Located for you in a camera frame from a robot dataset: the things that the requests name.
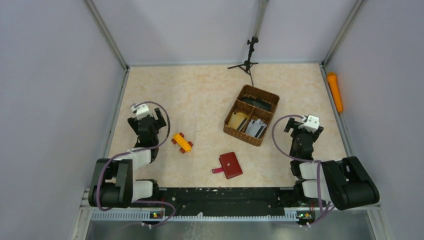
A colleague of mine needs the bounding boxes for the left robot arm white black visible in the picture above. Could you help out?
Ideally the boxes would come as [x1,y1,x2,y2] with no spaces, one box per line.
[88,103,170,211]

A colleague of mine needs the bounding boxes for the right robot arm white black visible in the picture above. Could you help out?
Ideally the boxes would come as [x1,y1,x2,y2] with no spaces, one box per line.
[284,115,380,210]

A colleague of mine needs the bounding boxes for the silver cards in basket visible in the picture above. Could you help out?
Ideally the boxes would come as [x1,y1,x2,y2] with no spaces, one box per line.
[245,119,268,139]

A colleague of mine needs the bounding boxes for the gold card in basket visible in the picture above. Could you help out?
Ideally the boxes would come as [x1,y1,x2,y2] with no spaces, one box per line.
[227,112,249,131]

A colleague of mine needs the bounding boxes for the yellow toy block car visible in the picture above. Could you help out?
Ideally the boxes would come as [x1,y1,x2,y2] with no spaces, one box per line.
[171,132,194,154]

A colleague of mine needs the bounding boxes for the brown wicker divided basket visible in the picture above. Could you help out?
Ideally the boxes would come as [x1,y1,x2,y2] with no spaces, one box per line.
[223,84,280,147]

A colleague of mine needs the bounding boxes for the black item in basket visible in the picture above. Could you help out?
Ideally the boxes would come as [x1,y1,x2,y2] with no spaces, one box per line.
[240,96,272,112]

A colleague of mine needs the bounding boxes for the orange flashlight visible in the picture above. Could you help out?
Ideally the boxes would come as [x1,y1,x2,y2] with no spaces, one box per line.
[326,72,344,113]

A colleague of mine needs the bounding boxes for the black mini tripod stand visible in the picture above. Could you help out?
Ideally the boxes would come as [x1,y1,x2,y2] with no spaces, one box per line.
[227,36,259,86]

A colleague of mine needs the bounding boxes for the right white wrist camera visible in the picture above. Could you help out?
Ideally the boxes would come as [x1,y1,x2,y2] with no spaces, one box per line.
[298,115,320,133]

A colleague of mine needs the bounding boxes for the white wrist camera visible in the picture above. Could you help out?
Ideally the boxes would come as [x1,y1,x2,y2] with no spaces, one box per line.
[298,115,320,133]
[130,103,151,120]

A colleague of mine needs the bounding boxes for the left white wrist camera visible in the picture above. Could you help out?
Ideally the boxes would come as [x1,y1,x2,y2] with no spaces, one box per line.
[130,103,151,120]

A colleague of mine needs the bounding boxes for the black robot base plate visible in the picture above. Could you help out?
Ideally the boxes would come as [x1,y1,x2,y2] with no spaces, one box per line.
[130,187,319,217]

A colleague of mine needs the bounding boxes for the white perforated cable duct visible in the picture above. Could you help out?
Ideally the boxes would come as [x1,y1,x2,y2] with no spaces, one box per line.
[91,209,299,222]

